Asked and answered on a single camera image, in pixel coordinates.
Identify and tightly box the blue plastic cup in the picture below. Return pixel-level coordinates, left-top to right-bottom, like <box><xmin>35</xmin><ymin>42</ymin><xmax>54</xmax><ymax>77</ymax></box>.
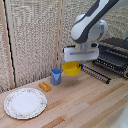
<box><xmin>50</xmin><ymin>67</ymin><xmax>64</xmax><ymax>86</ymax></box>

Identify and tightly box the small orange block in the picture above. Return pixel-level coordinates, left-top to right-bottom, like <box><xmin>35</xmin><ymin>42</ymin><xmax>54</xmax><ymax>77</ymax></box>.
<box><xmin>38</xmin><ymin>82</ymin><xmax>52</xmax><ymax>93</ymax></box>

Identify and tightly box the white floral rim plate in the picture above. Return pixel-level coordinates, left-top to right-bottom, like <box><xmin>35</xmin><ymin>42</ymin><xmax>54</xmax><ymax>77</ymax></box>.
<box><xmin>3</xmin><ymin>87</ymin><xmax>48</xmax><ymax>120</ymax></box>

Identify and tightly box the black dish rack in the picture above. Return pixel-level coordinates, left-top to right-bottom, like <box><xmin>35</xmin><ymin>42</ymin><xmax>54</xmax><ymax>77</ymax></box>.
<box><xmin>92</xmin><ymin>37</ymin><xmax>128</xmax><ymax>80</ymax></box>

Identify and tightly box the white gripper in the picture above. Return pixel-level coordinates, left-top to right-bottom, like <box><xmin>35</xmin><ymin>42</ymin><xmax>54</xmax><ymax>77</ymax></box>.
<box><xmin>62</xmin><ymin>43</ymin><xmax>100</xmax><ymax>72</ymax></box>

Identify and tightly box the woven folding screen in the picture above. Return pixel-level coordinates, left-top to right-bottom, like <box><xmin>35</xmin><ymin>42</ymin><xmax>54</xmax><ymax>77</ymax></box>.
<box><xmin>0</xmin><ymin>0</ymin><xmax>128</xmax><ymax>94</ymax></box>

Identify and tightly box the yellow plastic bowl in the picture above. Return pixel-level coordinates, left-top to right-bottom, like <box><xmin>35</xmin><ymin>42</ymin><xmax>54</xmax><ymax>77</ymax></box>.
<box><xmin>61</xmin><ymin>60</ymin><xmax>83</xmax><ymax>77</ymax></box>

